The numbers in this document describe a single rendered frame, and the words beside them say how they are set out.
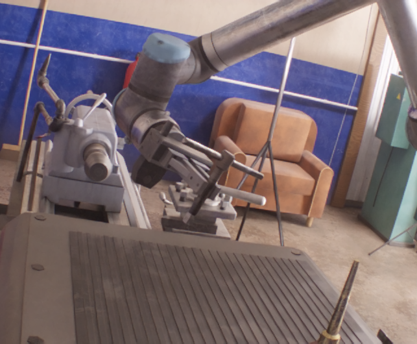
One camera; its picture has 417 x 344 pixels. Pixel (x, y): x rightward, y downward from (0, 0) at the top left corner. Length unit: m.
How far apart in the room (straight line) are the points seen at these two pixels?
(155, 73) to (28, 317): 0.75
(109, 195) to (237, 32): 1.20
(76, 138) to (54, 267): 1.49
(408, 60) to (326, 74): 4.47
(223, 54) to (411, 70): 0.59
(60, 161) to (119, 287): 1.57
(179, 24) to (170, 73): 4.45
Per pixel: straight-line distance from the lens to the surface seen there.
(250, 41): 1.35
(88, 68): 5.68
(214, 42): 1.37
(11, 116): 5.77
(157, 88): 1.28
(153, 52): 1.28
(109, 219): 2.36
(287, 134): 5.69
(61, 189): 2.39
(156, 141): 1.16
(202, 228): 1.75
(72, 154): 2.23
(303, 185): 5.48
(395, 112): 5.69
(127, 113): 1.30
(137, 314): 0.68
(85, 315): 0.65
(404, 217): 5.82
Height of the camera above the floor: 1.66
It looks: 14 degrees down
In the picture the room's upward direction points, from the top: 13 degrees clockwise
